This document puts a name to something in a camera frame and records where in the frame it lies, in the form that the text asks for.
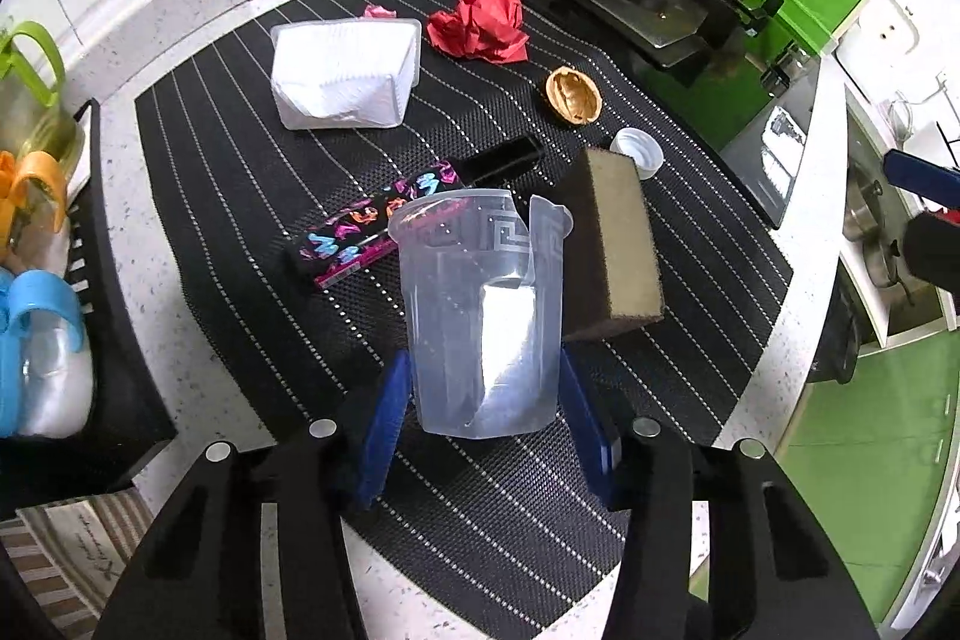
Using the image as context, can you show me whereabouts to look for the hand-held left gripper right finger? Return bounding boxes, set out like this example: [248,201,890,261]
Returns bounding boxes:
[559,347,878,640]

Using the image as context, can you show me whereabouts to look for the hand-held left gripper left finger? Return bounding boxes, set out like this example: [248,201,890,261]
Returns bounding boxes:
[94,351,412,640]

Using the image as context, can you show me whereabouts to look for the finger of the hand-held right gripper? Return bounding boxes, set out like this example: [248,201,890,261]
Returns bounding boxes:
[902,211,960,295]
[883,149,960,210]

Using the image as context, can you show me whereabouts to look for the white paper scrap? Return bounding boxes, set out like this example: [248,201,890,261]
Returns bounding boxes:
[480,284,537,420]

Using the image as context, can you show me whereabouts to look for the clear plastic measuring cup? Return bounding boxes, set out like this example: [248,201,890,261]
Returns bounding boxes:
[386,188,575,438]

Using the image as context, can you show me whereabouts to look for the black box colourful print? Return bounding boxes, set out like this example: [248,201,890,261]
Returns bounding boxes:
[285,134,542,290]

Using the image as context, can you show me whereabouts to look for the red paper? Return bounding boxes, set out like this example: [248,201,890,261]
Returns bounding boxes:
[426,0,530,64]

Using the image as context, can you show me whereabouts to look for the brown kitchen sponge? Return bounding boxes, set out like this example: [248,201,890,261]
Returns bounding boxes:
[562,147,667,341]

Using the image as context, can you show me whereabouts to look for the black dish rack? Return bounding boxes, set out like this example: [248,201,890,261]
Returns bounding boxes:
[0,98,177,521]

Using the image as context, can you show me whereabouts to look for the white bottle cap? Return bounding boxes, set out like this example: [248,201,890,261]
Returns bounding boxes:
[609,128,665,176]

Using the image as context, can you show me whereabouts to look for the black striped mat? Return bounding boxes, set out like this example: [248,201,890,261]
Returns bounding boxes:
[133,0,794,637]

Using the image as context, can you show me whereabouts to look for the striped cloth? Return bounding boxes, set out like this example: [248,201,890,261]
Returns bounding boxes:
[0,494,155,640]

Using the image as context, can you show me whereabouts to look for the walnut shell half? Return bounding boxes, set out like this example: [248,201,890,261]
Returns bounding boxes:
[545,68,605,125]

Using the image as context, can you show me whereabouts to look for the white plastic food container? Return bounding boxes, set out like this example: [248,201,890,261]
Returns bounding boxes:
[270,16,422,131]

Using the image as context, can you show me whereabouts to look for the small steel pot with handle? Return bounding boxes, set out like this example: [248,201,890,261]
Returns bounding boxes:
[861,235,914,305]

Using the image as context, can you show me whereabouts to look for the white wall socket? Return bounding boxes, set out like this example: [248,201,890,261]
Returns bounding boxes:
[855,0,920,60]

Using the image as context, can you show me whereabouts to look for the blue-handled cup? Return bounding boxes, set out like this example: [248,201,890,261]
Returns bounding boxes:
[0,269,95,438]

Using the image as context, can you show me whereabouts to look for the orange-handled cup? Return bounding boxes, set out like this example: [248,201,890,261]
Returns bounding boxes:
[0,151,72,270]

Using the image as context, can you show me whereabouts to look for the green-handled cup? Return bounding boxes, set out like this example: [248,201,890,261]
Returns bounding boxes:
[0,21,87,176]

